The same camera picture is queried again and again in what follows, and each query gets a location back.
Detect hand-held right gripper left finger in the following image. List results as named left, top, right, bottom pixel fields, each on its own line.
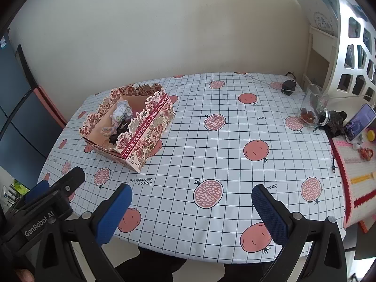
left=60, top=183, right=133, bottom=282

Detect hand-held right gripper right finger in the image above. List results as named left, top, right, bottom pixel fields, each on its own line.
left=251, top=184, right=349, bottom=282

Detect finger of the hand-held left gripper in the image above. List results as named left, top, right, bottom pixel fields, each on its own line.
left=24, top=180, right=50, bottom=205
left=48, top=166, right=86, bottom=205

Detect floral gift box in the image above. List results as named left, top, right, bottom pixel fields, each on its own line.
left=79, top=83, right=176, bottom=173

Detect paper ball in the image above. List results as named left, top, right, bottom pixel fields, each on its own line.
left=113, top=100, right=133, bottom=122

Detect desktop with pomegranate tablecloth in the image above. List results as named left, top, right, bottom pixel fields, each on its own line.
left=38, top=72, right=347, bottom=263

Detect person's left hand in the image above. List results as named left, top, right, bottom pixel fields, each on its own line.
left=16, top=270, right=35, bottom=282

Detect person's dark trousers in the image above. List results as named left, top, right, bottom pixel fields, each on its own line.
left=114, top=247, right=282, bottom=282

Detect dark grey refrigerator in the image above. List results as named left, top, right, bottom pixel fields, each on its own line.
left=0, top=28, right=63, bottom=183

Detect yellow stick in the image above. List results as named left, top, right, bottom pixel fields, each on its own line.
left=349, top=174, right=376, bottom=184

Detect pink knitted mat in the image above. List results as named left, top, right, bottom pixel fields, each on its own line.
left=330, top=137, right=376, bottom=232

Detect black crochet piece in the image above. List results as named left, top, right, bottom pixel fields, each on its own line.
left=323, top=110, right=349, bottom=138

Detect glass mug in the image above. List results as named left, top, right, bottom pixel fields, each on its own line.
left=298, top=84, right=331, bottom=128

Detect black power adapter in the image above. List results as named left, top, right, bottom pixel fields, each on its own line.
left=281, top=72, right=297, bottom=96

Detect smartphone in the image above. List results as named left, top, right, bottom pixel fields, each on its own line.
left=344, top=103, right=373, bottom=142

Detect white lattice shelf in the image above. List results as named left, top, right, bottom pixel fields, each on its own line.
left=320, top=0, right=376, bottom=106

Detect white paper calendar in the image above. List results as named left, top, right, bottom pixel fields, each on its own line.
left=297, top=0, right=341, bottom=37

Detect white cable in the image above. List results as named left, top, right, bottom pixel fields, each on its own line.
left=244, top=75, right=282, bottom=87

